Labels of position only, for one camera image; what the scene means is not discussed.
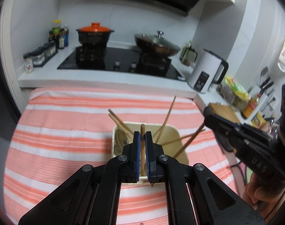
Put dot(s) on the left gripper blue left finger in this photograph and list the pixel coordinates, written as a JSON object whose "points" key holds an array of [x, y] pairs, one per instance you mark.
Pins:
{"points": [[135, 157]]}

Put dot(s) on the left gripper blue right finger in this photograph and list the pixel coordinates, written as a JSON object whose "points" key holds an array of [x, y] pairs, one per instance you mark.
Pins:
{"points": [[150, 158]]}

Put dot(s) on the wooden chopstick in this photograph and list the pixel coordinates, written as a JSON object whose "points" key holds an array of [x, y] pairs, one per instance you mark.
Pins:
{"points": [[178, 139], [142, 150], [192, 138]]}

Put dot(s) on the person's right hand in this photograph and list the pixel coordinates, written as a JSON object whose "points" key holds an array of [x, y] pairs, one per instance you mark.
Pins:
{"points": [[261, 198]]}

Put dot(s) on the chopstick leaning in holder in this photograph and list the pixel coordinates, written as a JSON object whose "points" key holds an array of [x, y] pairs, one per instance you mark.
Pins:
{"points": [[160, 130]]}

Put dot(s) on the cream wooden utensil holder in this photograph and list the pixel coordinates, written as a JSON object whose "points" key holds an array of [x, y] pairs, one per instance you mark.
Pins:
{"points": [[169, 144]]}

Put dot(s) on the brown sauce bottle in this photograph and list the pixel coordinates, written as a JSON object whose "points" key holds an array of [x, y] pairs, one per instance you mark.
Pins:
{"points": [[253, 103]]}

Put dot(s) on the white knife holder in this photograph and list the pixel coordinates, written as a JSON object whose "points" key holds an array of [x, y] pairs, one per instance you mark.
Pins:
{"points": [[263, 86]]}

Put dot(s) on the wooden cutting board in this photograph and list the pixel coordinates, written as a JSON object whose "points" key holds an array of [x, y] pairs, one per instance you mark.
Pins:
{"points": [[224, 111]]}

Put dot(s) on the yellow snack bag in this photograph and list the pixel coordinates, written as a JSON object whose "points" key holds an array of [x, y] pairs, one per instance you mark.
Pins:
{"points": [[234, 93]]}

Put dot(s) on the pink striped tablecloth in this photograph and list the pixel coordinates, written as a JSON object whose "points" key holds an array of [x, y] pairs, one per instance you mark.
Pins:
{"points": [[61, 130]]}

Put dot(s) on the black gas stove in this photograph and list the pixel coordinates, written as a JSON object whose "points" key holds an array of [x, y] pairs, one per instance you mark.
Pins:
{"points": [[121, 60]]}

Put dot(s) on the white electric kettle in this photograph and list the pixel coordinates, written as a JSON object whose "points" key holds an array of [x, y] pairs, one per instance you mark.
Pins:
{"points": [[211, 69]]}

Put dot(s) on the steel wok with lid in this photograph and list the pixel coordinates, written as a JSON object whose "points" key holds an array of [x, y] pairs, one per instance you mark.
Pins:
{"points": [[156, 44]]}

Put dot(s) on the black pot orange lid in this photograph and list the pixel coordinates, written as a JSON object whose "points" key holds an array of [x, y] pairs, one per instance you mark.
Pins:
{"points": [[95, 35]]}

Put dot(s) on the blue label bottle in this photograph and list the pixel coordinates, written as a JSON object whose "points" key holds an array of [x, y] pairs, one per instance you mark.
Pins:
{"points": [[66, 35]]}

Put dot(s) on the white spice jar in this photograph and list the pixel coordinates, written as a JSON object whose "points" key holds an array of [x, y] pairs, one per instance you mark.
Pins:
{"points": [[28, 62]]}

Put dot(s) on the yellow cap sauce bottle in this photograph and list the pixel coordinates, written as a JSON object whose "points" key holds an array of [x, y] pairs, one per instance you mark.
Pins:
{"points": [[56, 28]]}

